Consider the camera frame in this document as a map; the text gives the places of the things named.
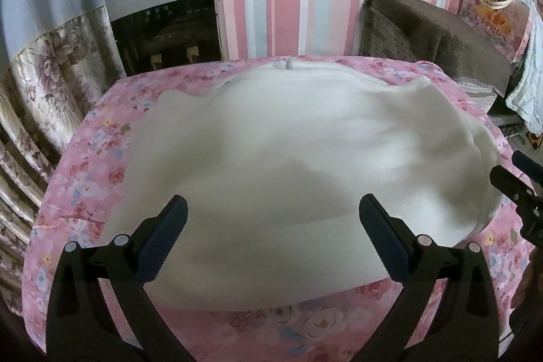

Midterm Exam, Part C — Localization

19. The white fleece sweater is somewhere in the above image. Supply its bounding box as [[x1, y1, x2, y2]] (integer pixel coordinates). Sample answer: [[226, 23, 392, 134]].
[[101, 60, 502, 311]]

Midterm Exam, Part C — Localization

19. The person right hand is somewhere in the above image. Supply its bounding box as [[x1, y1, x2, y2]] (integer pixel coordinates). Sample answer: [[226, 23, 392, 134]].
[[509, 254, 542, 342]]

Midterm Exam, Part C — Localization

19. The pale green floral quilt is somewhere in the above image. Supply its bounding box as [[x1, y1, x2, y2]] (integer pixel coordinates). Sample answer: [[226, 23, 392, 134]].
[[506, 0, 542, 136]]

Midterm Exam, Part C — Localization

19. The grey patterned cushion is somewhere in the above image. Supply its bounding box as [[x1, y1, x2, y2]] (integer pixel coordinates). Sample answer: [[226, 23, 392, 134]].
[[455, 77, 499, 114]]

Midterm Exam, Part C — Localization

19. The pink floral gift bag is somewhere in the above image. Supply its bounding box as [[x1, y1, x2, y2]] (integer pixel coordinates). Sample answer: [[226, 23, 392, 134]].
[[458, 0, 532, 63]]

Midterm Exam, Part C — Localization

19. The brown plush covered furniture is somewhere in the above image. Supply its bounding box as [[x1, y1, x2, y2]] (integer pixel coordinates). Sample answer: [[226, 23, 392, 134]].
[[359, 0, 513, 96]]

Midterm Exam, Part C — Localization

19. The blue floral curtain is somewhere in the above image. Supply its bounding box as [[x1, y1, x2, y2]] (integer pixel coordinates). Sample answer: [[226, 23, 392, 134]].
[[0, 0, 128, 318]]

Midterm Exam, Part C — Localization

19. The silver black water dispenser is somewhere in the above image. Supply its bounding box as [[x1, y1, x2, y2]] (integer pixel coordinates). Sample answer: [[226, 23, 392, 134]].
[[105, 0, 228, 76]]

